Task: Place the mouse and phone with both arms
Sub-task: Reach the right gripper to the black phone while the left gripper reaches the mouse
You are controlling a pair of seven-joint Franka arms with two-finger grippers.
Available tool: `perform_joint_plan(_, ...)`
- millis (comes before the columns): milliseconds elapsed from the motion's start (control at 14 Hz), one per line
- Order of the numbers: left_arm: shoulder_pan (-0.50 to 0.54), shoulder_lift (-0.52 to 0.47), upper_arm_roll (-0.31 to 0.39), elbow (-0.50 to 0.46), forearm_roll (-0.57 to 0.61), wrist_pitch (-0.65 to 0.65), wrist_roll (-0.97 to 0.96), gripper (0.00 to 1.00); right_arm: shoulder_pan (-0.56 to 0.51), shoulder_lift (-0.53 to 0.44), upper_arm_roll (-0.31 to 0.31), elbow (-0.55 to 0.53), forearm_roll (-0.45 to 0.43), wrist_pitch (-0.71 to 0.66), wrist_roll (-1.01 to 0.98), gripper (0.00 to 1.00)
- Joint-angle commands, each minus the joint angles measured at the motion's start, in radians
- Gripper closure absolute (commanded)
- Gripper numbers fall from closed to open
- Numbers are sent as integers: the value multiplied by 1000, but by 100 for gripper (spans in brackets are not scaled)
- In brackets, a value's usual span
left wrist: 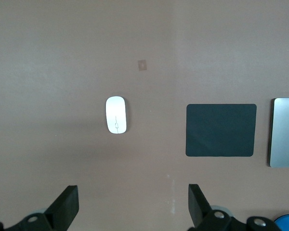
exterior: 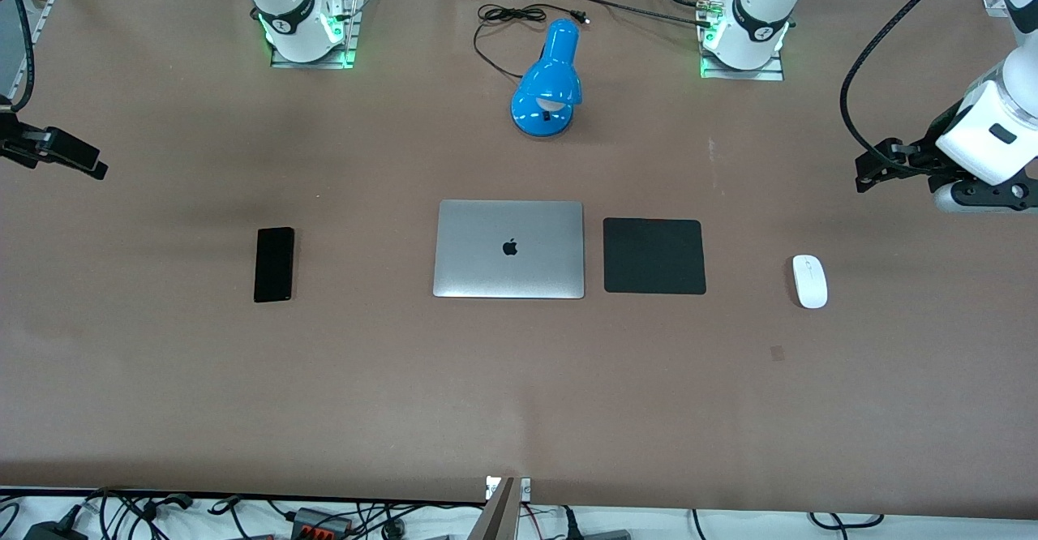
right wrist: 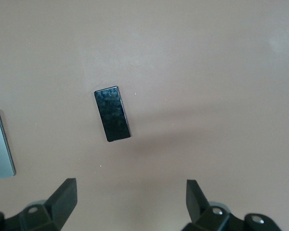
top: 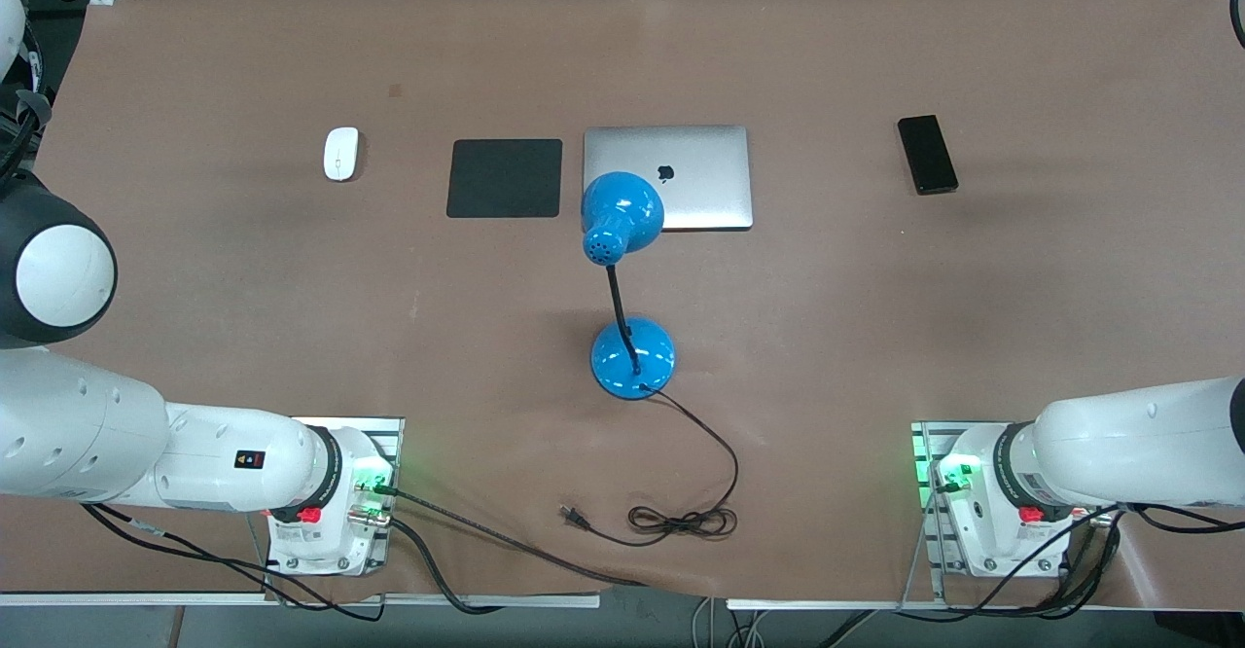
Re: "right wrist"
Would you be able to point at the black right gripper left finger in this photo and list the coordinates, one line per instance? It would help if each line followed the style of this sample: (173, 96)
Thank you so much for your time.
(62, 202)

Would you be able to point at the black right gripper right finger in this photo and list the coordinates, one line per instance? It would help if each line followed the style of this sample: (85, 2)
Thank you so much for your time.
(197, 204)

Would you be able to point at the black smartphone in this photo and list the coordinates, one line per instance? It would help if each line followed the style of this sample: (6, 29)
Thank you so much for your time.
(112, 113)

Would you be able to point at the silver closed laptop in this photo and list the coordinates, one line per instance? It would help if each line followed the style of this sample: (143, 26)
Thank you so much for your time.
(0, 146)

